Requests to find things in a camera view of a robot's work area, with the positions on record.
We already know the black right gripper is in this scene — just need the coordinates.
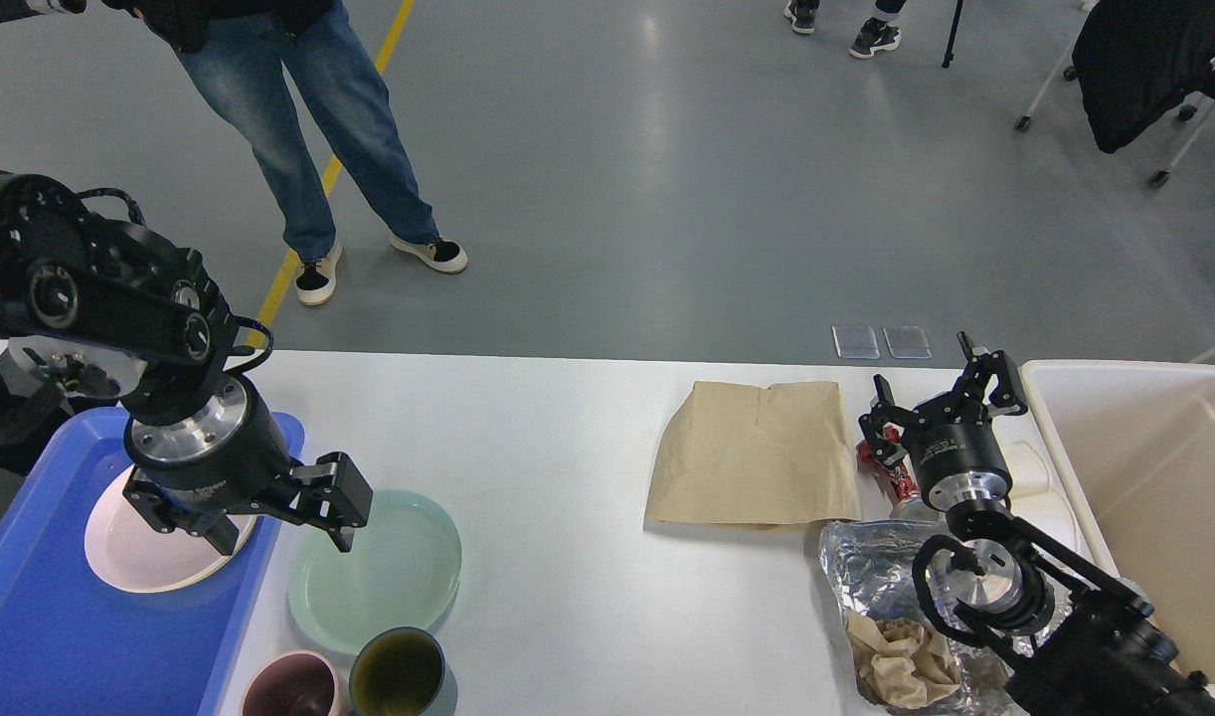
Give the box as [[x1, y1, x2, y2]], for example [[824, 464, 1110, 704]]
[[858, 331, 1029, 513]]

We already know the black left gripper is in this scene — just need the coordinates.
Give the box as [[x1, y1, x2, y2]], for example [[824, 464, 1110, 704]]
[[122, 373, 373, 556]]

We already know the green plate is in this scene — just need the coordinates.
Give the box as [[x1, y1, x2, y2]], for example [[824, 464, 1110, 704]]
[[286, 489, 463, 655]]

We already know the pink ribbed mug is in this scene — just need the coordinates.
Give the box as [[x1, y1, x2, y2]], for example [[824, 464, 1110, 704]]
[[241, 649, 354, 715]]

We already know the dark teal mug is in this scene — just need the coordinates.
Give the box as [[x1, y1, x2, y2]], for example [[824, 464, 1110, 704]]
[[349, 626, 458, 715]]

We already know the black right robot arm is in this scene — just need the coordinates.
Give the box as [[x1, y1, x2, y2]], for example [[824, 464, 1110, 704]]
[[858, 332, 1215, 715]]

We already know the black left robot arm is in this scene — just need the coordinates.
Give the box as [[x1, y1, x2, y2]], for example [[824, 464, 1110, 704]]
[[0, 171, 373, 556]]

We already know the right floor plate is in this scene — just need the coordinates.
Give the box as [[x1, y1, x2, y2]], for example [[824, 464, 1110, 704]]
[[882, 325, 932, 361]]

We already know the floor plate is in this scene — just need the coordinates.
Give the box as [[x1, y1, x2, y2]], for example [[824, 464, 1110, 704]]
[[882, 325, 932, 361], [831, 323, 881, 361]]

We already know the left floor plate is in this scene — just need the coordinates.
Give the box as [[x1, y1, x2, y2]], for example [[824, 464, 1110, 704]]
[[831, 323, 881, 361]]

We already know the red snack wrapper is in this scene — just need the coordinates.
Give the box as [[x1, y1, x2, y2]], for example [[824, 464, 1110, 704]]
[[857, 441, 920, 506]]

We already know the pink plate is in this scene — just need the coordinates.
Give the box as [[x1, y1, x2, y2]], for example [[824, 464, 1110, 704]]
[[84, 466, 232, 594]]

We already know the white foam container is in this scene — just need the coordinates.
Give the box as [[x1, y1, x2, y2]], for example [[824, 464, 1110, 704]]
[[1004, 441, 1094, 558]]

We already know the brown paper bag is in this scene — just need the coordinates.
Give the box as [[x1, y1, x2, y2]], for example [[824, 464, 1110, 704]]
[[644, 380, 861, 530]]

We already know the white plastic bin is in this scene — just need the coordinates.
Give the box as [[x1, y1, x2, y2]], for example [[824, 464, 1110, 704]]
[[1021, 361, 1215, 697]]

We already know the blue plastic tray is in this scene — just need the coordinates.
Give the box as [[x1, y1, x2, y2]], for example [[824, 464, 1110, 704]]
[[0, 408, 279, 715]]

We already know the crumpled brown napkin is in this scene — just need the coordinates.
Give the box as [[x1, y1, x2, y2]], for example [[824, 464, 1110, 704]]
[[844, 611, 960, 710]]

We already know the black tripod leg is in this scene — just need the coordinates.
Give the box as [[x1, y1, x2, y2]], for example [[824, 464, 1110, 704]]
[[940, 0, 965, 69]]

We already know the person with dark sneakers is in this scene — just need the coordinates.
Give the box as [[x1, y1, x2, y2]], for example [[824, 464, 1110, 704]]
[[782, 1, 908, 60]]

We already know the chair with black jacket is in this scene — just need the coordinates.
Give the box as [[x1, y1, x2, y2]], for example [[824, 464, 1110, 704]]
[[1015, 1, 1215, 154]]

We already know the person in blue jeans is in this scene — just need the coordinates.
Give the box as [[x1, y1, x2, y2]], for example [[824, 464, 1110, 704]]
[[0, 0, 469, 308]]

